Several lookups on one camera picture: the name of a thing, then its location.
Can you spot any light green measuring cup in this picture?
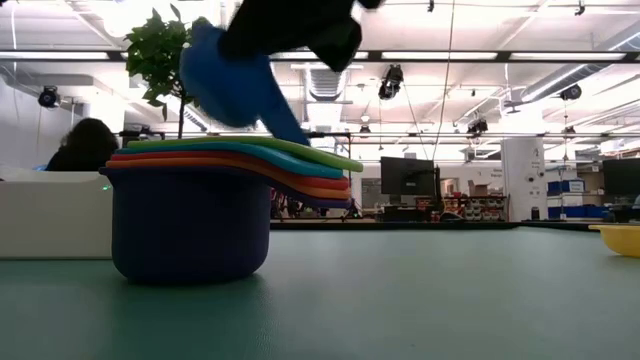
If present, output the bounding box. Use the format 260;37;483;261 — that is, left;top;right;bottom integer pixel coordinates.
127;135;365;174

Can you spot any teal measuring cup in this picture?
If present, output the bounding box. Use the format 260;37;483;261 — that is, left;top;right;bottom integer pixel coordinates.
115;141;346;180

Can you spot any green potted tree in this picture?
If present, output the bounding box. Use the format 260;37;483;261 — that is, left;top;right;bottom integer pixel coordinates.
124;3;221;140

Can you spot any black table edge frame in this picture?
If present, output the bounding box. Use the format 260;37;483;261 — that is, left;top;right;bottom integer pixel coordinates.
269;219;640;233

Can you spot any red measuring cup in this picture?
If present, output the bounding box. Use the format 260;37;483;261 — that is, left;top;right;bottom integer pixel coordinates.
109;151;351;191

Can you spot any orange measuring cup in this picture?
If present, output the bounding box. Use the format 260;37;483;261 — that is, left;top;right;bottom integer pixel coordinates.
104;157;352;201

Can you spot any dark purple measuring cup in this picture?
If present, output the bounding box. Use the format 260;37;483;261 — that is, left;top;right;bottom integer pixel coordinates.
98;166;351;286

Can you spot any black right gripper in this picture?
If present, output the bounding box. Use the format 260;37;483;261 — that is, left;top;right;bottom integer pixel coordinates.
219;0;364;74

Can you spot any blue measuring cup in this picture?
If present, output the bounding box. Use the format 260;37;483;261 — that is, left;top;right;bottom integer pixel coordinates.
178;22;311;147

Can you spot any blue storage bin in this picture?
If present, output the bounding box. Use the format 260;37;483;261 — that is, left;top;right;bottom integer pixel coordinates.
547;205;610;220
547;179;586;195

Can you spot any yellow measuring cup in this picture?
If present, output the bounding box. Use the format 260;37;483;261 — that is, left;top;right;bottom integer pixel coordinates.
588;224;640;259

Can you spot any black computer monitor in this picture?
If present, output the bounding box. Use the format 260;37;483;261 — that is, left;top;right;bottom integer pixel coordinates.
379;156;436;197
602;158;640;201

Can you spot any long ceiling light rail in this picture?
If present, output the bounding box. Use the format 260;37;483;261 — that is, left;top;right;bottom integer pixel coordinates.
0;49;640;64

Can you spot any person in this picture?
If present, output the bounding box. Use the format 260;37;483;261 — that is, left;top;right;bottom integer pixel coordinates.
45;117;120;172

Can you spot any silver ventilation duct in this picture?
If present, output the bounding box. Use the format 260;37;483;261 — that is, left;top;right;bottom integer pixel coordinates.
294;54;365;101

